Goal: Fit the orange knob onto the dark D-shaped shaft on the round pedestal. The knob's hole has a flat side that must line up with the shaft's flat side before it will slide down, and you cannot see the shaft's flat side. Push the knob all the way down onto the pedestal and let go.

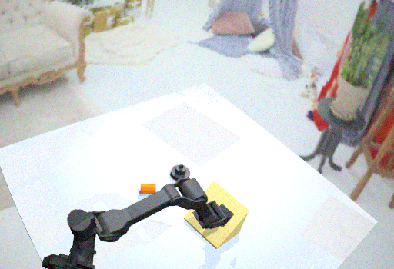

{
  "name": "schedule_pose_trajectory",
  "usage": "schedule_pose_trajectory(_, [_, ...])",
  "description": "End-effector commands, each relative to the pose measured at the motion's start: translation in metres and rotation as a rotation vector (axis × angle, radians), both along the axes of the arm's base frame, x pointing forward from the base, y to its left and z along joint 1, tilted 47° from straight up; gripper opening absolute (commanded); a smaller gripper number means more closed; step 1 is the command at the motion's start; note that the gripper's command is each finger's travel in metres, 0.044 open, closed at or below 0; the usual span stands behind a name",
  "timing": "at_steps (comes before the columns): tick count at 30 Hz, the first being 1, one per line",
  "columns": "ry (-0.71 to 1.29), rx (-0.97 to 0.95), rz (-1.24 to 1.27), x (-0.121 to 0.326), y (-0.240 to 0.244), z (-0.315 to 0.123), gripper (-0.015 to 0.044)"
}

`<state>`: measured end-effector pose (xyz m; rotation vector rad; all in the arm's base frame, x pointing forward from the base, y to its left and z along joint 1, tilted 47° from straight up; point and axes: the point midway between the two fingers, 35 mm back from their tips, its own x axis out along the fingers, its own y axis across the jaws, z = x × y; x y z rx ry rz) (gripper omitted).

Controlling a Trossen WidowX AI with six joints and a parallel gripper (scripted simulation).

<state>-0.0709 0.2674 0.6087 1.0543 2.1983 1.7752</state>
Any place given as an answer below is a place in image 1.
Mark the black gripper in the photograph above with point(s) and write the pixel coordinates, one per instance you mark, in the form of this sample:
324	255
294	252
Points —
81	258

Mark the orange knob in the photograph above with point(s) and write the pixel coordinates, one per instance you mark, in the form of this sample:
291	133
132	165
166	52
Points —
148	188

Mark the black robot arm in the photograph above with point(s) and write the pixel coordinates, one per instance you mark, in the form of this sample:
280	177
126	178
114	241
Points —
111	225

